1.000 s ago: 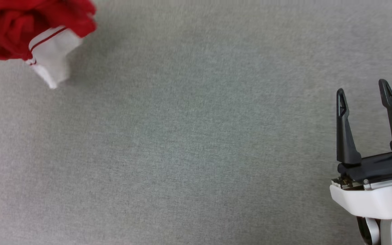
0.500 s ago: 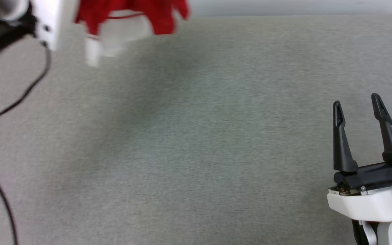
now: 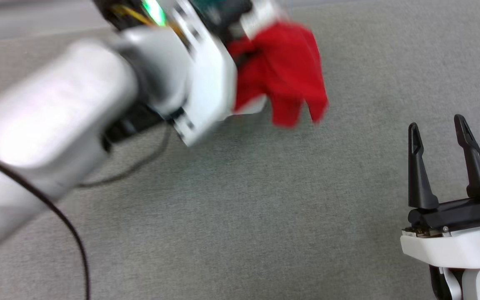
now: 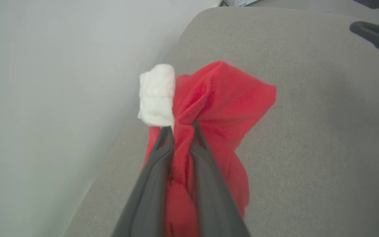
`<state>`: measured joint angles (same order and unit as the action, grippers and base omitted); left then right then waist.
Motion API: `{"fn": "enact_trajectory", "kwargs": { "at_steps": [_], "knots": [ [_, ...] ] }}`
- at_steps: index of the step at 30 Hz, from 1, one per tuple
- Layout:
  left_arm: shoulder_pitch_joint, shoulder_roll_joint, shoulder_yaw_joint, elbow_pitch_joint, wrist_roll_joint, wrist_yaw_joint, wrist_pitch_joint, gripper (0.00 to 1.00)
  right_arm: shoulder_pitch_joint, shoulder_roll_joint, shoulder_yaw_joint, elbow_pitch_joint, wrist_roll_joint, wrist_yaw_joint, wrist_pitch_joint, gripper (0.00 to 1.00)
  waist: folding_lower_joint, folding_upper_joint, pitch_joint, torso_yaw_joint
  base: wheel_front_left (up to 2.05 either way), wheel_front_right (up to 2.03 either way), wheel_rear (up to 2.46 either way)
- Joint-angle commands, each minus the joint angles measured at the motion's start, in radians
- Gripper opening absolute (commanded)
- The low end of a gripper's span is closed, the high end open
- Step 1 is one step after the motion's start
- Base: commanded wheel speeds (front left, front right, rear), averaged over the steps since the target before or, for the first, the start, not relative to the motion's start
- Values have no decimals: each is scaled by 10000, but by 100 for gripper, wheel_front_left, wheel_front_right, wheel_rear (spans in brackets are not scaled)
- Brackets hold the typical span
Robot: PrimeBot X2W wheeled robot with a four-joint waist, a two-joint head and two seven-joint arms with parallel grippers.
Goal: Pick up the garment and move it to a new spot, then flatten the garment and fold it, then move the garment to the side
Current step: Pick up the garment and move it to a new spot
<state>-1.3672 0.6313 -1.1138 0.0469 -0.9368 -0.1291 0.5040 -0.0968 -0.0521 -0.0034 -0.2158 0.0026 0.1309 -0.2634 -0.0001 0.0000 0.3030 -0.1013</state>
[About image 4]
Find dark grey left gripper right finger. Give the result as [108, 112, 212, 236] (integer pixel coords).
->
[189, 121, 251, 237]

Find red basketball jersey white trim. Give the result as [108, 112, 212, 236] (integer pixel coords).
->
[138, 61, 277, 237]

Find white cardboard box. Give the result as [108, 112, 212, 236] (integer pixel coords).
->
[221, 0, 260, 7]

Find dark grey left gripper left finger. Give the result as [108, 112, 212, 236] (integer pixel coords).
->
[111, 126, 175, 237]

